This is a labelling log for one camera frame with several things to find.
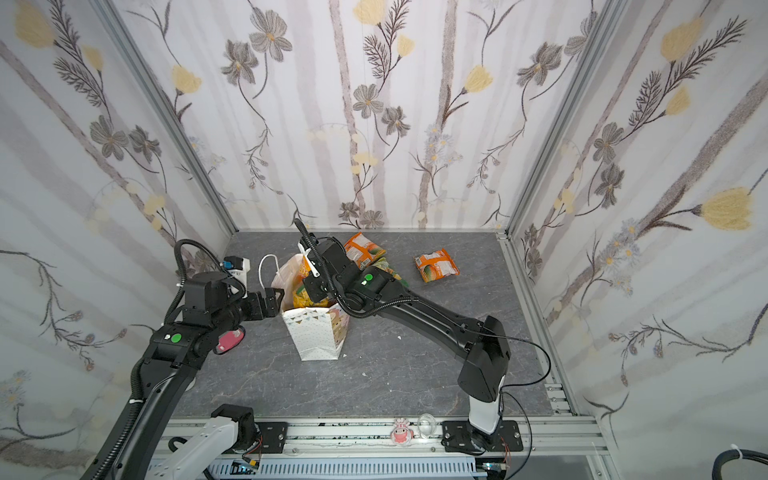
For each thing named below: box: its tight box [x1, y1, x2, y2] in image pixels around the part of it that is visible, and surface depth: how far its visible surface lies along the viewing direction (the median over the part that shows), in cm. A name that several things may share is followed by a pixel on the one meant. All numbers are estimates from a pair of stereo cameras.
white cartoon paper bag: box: [271, 254, 350, 361], surface depth 78 cm
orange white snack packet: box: [414, 248, 461, 283], surface depth 109 cm
